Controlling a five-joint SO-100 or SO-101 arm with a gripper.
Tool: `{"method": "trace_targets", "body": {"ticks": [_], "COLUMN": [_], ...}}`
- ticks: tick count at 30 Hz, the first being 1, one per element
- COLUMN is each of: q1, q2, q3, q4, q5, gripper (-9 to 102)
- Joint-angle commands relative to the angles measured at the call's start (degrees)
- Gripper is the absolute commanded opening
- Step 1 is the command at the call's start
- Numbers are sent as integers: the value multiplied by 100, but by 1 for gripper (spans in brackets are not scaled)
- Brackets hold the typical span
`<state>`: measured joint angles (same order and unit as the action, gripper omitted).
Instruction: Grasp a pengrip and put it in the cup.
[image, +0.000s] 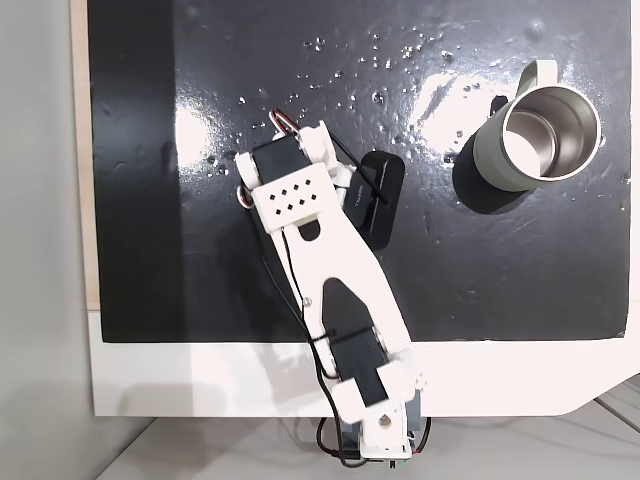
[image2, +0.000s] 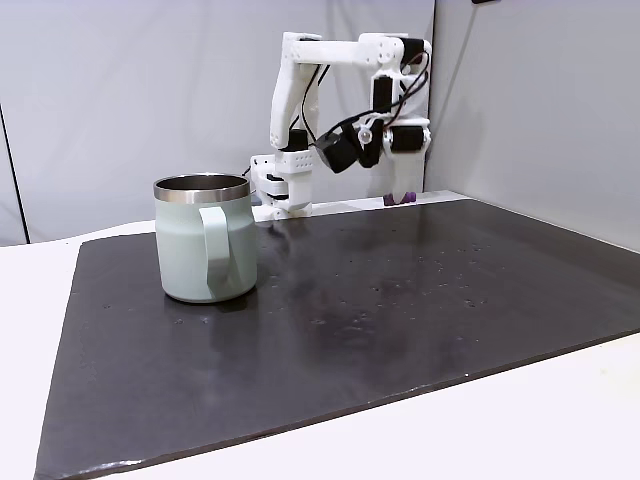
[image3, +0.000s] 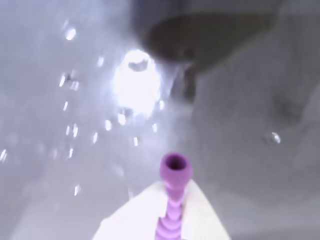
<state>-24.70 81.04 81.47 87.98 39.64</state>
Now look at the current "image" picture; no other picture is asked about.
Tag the green steel mug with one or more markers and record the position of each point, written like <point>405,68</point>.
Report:
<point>492,160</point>

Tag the black mat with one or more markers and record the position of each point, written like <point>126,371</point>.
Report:
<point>500,275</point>

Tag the black oval camera box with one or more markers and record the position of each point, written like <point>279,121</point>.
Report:
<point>385,175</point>

